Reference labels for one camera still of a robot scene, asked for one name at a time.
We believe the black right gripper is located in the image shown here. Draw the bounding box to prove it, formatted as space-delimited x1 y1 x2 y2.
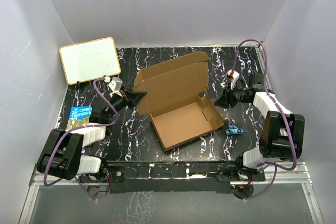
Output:
214 81 250 109

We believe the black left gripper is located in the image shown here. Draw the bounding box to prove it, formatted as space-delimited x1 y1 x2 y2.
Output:
106 86 148 120

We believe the brown cardboard box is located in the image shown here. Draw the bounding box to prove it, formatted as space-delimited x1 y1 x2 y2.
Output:
133 51 225 151

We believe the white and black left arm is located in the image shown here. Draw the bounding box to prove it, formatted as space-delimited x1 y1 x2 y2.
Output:
37 87 147 186

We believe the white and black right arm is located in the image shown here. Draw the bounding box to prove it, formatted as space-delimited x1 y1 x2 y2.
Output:
214 70 305 180

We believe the small blue toy car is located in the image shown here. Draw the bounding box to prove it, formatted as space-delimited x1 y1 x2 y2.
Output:
226 125 244 135

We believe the small orange-framed whiteboard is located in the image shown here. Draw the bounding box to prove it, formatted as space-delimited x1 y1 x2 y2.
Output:
59 37 121 85

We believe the blue treehouse book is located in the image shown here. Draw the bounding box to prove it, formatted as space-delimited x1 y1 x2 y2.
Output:
66 106 92 130

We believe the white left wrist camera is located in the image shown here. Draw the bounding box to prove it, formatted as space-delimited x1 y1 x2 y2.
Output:
104 76 123 97

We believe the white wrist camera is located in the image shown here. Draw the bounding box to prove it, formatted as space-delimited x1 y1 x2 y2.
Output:
104 76 123 97
226 69 240 90

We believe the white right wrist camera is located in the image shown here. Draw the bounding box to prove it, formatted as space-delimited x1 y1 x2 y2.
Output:
226 69 240 90

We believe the black mounting base bracket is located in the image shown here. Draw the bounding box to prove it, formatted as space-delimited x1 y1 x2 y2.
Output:
79 161 266 197

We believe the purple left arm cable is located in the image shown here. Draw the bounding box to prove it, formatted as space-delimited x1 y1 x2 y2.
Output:
43 77 119 204

